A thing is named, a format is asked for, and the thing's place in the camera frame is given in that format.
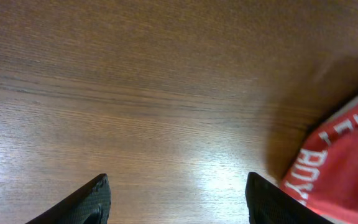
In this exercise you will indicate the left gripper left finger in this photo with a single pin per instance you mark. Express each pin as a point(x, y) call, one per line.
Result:
point(90, 204)

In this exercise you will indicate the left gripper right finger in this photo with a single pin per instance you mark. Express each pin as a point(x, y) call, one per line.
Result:
point(268, 204)

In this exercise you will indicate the red printed t-shirt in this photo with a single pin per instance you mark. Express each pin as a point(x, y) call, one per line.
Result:
point(324, 175)

